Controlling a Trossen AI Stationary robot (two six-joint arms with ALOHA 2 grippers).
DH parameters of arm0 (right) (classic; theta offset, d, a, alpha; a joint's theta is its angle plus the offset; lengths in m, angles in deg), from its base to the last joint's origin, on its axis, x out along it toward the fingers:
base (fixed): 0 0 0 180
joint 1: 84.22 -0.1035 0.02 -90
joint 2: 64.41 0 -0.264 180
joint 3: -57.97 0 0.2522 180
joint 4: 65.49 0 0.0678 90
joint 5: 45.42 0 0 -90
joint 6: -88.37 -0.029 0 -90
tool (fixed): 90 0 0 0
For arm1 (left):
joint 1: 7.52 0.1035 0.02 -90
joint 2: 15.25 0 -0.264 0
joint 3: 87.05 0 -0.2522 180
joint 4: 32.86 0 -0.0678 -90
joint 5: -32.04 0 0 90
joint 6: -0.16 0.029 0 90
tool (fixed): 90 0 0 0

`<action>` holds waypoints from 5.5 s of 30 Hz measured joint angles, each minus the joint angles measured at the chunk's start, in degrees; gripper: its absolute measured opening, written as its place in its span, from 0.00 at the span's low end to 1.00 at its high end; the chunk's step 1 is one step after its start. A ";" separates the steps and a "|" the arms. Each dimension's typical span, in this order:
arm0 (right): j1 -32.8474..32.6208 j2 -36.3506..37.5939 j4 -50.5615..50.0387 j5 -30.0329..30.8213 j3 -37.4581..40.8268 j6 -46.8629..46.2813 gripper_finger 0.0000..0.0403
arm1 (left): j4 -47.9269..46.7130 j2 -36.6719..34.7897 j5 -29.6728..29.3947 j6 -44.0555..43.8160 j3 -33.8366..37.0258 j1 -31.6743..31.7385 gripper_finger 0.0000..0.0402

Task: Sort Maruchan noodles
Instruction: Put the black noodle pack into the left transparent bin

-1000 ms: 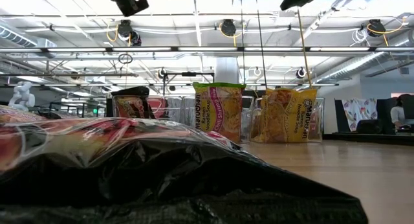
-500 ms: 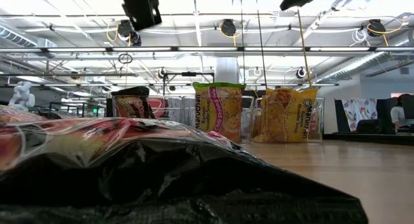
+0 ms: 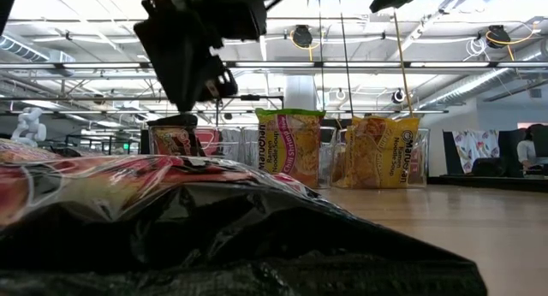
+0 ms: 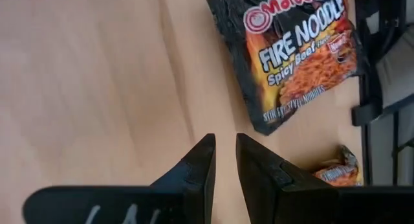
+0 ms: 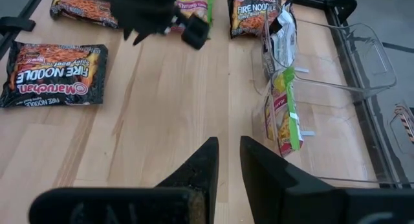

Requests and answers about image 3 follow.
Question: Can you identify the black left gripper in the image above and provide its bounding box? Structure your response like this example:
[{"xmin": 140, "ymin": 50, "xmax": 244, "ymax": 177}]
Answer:
[{"xmin": 134, "ymin": 0, "xmax": 239, "ymax": 114}]

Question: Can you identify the yellow Maruchan noodle packet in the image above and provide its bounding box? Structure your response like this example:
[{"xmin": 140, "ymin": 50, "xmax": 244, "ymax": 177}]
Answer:
[
  {"xmin": 335, "ymin": 123, "xmax": 356, "ymax": 188},
  {"xmin": 344, "ymin": 115, "xmax": 421, "ymax": 190}
]

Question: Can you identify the red crate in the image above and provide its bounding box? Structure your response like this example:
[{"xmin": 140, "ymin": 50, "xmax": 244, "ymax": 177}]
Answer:
[{"xmin": 195, "ymin": 127, "xmax": 223, "ymax": 157}]

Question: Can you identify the white column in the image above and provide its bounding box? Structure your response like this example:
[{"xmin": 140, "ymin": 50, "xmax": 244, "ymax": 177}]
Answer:
[{"xmin": 284, "ymin": 75, "xmax": 319, "ymax": 113}]

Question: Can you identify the black metal rack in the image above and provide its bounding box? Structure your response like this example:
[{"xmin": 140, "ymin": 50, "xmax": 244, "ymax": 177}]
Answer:
[{"xmin": 63, "ymin": 133, "xmax": 143, "ymax": 157}]

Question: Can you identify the white figure statue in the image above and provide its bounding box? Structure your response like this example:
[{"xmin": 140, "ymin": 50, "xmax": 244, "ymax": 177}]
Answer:
[{"xmin": 10, "ymin": 106, "xmax": 47, "ymax": 148}]

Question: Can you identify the long white light bar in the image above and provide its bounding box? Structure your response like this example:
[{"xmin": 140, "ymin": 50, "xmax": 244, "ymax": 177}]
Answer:
[{"xmin": 0, "ymin": 60, "xmax": 548, "ymax": 70}]

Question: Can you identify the floral cloth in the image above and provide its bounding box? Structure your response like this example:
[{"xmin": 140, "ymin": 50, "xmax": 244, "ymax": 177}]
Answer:
[{"xmin": 452, "ymin": 128, "xmax": 501, "ymax": 174}]

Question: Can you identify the black partition panel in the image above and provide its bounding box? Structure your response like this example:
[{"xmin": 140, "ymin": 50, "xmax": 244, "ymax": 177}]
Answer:
[{"xmin": 442, "ymin": 128, "xmax": 548, "ymax": 178}]

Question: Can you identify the person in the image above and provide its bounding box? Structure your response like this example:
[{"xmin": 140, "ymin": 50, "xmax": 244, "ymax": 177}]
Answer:
[{"xmin": 515, "ymin": 123, "xmax": 548, "ymax": 173}]

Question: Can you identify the thin black horizontal rail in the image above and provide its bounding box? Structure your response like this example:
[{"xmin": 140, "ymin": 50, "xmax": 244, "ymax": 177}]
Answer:
[{"xmin": 0, "ymin": 94, "xmax": 285, "ymax": 103}]

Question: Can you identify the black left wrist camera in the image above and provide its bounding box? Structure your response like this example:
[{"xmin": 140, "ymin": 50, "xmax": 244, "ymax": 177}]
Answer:
[{"xmin": 213, "ymin": 0, "xmax": 280, "ymax": 41}]

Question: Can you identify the black hanging cable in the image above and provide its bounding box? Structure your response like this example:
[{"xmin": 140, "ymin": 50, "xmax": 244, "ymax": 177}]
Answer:
[{"xmin": 336, "ymin": 0, "xmax": 356, "ymax": 118}]

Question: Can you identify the yellow hanging cable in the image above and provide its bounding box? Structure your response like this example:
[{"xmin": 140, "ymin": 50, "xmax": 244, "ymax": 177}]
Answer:
[{"xmin": 392, "ymin": 11, "xmax": 415, "ymax": 119}]

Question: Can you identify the black metal table frame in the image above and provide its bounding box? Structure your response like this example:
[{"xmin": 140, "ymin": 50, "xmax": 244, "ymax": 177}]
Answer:
[{"xmin": 426, "ymin": 174, "xmax": 548, "ymax": 191}]

